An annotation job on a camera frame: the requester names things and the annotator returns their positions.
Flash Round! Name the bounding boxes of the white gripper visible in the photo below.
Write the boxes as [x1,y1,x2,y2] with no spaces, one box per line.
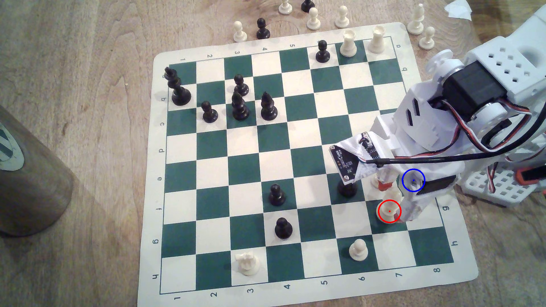
[372,117,466,223]

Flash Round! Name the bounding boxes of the white wide-base chess piece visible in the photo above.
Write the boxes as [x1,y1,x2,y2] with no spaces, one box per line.
[376,189,403,224]

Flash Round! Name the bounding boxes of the black chess rook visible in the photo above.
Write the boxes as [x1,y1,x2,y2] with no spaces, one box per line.
[338,181,359,198]

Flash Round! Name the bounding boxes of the green white chess mat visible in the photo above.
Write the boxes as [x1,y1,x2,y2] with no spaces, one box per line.
[137,22,479,307]

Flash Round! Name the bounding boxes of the black chess bishop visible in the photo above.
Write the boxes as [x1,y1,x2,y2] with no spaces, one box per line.
[231,91,251,121]
[260,91,279,121]

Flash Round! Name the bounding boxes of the white flared-top chess piece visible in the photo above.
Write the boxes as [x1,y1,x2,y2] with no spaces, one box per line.
[368,25,386,54]

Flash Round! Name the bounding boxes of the white chess rook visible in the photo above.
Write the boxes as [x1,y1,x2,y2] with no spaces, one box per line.
[340,29,358,58]

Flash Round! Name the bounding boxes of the white chess knight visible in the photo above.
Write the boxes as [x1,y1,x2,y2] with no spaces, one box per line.
[235,251,261,276]

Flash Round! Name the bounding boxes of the white chess bishop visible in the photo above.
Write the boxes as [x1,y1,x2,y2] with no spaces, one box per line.
[406,3,426,36]

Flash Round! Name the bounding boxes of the black chess king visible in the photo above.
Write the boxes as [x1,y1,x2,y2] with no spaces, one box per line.
[164,67,192,107]

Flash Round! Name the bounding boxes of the orange clamp part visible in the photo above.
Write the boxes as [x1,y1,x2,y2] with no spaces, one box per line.
[514,166,546,186]

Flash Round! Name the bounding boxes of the white crumpled paper scrap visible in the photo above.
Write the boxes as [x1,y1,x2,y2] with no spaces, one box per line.
[444,0,473,21]

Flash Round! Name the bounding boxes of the brown cylinder with green label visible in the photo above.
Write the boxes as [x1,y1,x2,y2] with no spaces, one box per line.
[0,104,75,237]

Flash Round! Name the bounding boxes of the black camera cable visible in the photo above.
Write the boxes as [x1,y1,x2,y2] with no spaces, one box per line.
[363,109,546,165]

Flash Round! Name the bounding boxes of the taped black camera board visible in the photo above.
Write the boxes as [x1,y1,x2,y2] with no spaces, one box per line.
[329,131,391,185]

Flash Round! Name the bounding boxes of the red white black servo wires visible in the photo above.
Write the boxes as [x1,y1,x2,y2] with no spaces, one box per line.
[439,99,536,153]
[484,162,502,192]

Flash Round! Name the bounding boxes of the white perforated base plate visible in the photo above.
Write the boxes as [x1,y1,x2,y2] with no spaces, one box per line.
[457,162,539,208]

